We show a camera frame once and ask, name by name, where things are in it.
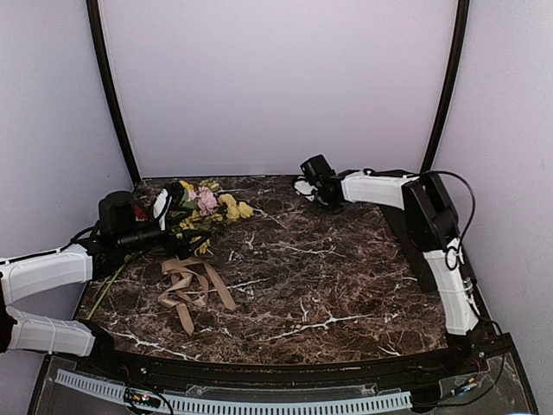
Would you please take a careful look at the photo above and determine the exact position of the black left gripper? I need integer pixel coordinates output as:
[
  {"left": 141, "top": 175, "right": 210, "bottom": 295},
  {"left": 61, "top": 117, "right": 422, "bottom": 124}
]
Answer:
[{"left": 117, "top": 207, "right": 212, "bottom": 260}]

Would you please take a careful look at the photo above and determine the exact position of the pink fake flower stem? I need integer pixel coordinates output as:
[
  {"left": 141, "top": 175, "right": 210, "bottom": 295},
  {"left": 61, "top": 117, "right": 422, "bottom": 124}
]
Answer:
[{"left": 185, "top": 186, "right": 218, "bottom": 216}]

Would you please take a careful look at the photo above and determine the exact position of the red fake rose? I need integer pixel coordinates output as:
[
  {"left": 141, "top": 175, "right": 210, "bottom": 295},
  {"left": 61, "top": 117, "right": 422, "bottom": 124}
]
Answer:
[{"left": 134, "top": 207, "right": 149, "bottom": 221}]

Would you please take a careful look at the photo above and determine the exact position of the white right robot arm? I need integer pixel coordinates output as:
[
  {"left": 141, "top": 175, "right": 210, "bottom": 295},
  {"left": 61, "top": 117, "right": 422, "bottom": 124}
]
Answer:
[{"left": 295, "top": 155, "right": 478, "bottom": 335}]

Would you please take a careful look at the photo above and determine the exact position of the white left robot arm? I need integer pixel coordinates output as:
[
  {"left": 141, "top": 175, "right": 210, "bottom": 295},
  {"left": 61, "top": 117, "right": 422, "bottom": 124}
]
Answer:
[{"left": 1, "top": 190, "right": 211, "bottom": 377}]

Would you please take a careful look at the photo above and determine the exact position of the small yellow blossom spray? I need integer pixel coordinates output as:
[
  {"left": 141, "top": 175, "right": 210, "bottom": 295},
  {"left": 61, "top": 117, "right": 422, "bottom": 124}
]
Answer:
[{"left": 172, "top": 219, "right": 212, "bottom": 256}]

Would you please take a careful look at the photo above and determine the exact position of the beige ribbon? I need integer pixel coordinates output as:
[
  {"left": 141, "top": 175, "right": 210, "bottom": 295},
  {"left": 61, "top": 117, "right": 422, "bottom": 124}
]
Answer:
[{"left": 157, "top": 258, "right": 237, "bottom": 335}]

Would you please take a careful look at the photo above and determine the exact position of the left circuit board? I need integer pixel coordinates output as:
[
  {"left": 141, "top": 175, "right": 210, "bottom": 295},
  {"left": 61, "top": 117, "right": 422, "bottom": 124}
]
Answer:
[{"left": 123, "top": 388, "right": 162, "bottom": 410}]

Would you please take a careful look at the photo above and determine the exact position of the circuit board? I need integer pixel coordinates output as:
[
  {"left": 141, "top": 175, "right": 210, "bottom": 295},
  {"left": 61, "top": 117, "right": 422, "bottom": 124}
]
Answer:
[
  {"left": 449, "top": 377, "right": 479, "bottom": 397},
  {"left": 123, "top": 388, "right": 162, "bottom": 410}
]

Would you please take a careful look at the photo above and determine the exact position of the right circuit board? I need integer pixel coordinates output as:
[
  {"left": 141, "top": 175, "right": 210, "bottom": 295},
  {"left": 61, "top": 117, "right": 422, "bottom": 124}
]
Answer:
[{"left": 449, "top": 377, "right": 479, "bottom": 397}]

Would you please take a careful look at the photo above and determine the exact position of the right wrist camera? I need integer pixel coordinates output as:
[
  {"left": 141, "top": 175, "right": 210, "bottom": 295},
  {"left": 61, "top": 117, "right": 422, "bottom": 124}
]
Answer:
[{"left": 293, "top": 176, "right": 316, "bottom": 201}]

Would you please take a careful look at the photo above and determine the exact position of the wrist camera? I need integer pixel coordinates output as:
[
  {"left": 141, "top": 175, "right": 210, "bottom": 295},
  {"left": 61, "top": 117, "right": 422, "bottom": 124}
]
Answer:
[
  {"left": 152, "top": 182, "right": 185, "bottom": 231},
  {"left": 293, "top": 176, "right": 316, "bottom": 201}
]

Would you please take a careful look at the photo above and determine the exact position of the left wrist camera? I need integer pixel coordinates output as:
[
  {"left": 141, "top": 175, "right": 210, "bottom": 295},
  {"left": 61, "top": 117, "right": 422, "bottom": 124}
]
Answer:
[{"left": 152, "top": 182, "right": 185, "bottom": 231}]

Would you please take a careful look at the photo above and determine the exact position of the white cable duct strip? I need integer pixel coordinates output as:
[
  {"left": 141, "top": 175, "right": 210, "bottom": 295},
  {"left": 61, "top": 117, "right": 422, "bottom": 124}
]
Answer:
[{"left": 54, "top": 369, "right": 412, "bottom": 414}]

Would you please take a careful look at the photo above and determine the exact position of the black front rail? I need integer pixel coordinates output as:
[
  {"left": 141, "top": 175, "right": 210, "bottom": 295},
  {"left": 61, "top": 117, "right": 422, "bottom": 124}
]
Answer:
[{"left": 112, "top": 350, "right": 451, "bottom": 386}]

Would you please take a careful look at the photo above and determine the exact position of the black frame post right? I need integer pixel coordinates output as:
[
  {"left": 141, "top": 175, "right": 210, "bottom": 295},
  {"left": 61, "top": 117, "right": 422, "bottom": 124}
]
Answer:
[{"left": 420, "top": 0, "right": 471, "bottom": 172}]

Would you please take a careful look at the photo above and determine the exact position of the black frame post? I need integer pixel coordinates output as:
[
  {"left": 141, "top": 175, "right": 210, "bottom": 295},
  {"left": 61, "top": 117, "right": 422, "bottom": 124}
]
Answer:
[
  {"left": 86, "top": 0, "right": 142, "bottom": 187},
  {"left": 420, "top": 0, "right": 471, "bottom": 172}
]

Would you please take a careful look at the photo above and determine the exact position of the black frame post left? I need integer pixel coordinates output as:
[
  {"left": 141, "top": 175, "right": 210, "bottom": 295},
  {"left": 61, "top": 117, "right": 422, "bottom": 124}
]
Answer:
[{"left": 86, "top": 0, "right": 142, "bottom": 187}]

